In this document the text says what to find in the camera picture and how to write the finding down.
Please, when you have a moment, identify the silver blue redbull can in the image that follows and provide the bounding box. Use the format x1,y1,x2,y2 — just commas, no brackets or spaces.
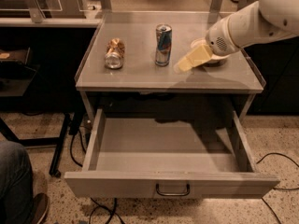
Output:
155,24,172,66

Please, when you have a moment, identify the lying orange soda can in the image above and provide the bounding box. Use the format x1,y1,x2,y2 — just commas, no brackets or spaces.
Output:
104,38,125,69

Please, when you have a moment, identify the white paper bowl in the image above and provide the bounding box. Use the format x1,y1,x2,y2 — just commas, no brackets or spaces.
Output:
191,38,228,63

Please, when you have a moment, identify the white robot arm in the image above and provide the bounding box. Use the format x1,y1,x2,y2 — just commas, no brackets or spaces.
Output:
174,0,299,73

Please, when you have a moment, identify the black floor cable left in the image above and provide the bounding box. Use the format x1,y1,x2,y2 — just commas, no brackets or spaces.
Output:
69,121,126,224

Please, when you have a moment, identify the open grey top drawer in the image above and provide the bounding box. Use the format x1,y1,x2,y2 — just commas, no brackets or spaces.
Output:
64,111,279,199

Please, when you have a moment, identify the black side table frame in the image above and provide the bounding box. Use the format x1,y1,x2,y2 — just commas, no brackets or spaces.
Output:
0,47,71,178

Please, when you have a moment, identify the metal drawer handle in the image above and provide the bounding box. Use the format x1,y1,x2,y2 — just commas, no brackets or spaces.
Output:
155,184,191,197

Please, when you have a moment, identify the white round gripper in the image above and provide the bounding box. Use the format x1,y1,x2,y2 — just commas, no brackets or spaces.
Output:
174,17,240,73

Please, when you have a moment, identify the brown shoe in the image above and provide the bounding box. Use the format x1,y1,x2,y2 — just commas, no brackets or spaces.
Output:
29,193,50,224

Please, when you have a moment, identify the black floor cable right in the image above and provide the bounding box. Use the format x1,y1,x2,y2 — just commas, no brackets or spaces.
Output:
255,152,299,224

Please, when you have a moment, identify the black floor cable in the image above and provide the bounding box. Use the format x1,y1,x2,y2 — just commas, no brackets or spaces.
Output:
69,121,126,224
255,152,299,224

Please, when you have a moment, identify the grey cabinet table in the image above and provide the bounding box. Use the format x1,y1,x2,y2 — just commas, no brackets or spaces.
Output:
74,10,266,125

